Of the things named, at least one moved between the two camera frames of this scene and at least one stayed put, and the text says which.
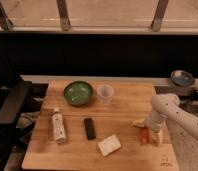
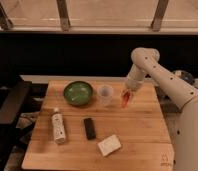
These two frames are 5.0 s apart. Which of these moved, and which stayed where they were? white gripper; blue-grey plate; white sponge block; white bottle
Moved: white gripper
Stayed: white sponge block; blue-grey plate; white bottle
